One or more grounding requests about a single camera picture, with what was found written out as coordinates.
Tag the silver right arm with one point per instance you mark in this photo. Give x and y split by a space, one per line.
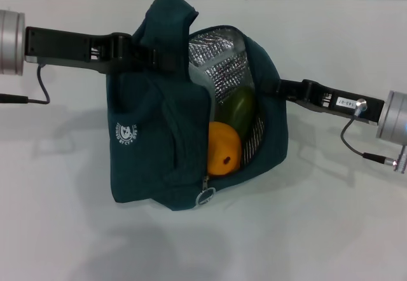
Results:
395 119

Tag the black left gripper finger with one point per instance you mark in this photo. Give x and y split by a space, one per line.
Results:
159 60

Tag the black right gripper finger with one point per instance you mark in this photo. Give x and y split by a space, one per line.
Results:
279 87

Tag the green cucumber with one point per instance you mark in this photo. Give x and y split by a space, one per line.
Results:
240 109

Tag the orange pear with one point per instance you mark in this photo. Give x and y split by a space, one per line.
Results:
222 147

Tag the dark teal insulated lunch bag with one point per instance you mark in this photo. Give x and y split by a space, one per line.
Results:
152 134

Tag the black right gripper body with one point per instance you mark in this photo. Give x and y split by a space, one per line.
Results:
337 103

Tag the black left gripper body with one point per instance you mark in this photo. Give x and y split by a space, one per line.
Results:
60 47

